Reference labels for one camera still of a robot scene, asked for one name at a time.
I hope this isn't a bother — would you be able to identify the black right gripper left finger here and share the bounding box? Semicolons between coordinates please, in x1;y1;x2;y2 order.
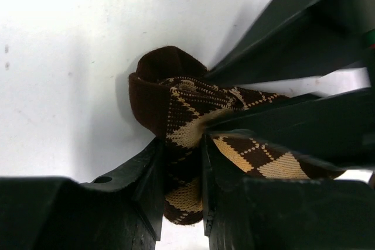
1;139;164;249

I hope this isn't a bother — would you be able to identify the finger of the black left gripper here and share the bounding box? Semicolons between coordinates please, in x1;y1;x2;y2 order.
206;0;374;85
205;88;374;170

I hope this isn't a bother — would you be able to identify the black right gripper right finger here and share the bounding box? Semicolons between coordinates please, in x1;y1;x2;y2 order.
201;136;374;249

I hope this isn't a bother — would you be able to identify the brown argyle sock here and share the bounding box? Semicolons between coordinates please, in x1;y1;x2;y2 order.
129;46;341;225

